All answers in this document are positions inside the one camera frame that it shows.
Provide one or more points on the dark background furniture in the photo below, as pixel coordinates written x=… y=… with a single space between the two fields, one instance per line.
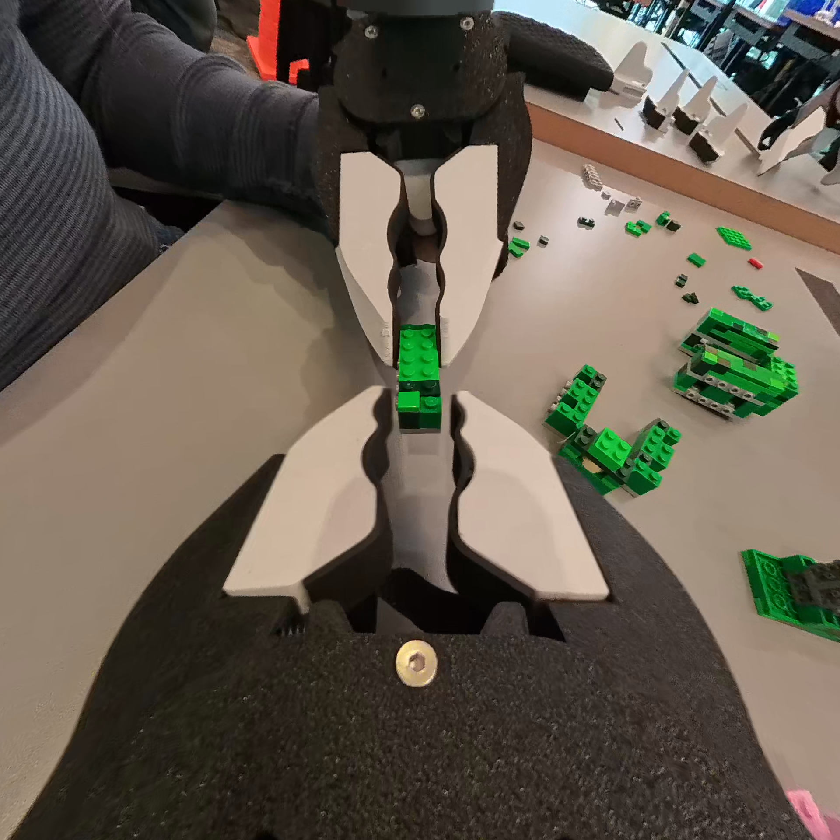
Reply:
x=754 y=33

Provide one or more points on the grey brick tower, green base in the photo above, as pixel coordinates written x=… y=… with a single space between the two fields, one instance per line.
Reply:
x=774 y=590

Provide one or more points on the light grey studded brick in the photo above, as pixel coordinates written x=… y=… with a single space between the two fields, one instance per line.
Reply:
x=592 y=177

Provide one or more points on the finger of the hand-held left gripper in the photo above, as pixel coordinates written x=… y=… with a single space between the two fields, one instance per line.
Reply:
x=476 y=229
x=364 y=229

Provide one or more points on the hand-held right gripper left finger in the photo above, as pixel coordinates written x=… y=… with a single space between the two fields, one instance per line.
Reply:
x=308 y=512

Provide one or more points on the person's upper body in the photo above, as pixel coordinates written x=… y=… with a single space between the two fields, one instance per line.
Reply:
x=52 y=197

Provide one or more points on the green blocky brick assembly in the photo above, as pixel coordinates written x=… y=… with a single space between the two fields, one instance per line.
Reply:
x=735 y=374

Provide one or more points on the person's left forearm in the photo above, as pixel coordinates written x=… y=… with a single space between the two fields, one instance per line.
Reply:
x=229 y=131

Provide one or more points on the long green brick assembly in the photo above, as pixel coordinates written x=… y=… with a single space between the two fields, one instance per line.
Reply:
x=418 y=367

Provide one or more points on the green zigzag brick assembly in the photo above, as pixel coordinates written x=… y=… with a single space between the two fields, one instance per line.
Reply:
x=604 y=453

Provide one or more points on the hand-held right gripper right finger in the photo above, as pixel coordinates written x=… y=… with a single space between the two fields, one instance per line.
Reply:
x=525 y=525

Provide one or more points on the square green brick plate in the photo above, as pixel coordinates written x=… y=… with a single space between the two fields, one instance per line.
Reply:
x=735 y=237

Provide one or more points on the pink brick pig figure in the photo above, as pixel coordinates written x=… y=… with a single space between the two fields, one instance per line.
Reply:
x=806 y=817

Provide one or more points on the orange plastic stand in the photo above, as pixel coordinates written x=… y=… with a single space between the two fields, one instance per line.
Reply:
x=269 y=39

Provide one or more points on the long green brick plate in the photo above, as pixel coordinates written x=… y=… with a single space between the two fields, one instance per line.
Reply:
x=751 y=297

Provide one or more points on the grey table with wooden edge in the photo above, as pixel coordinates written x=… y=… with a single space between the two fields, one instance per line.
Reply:
x=774 y=190

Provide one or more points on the small green and dark brick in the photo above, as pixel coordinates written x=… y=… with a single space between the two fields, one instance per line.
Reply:
x=668 y=221

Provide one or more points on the grey desk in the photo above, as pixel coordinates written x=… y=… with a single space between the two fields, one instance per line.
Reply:
x=197 y=394

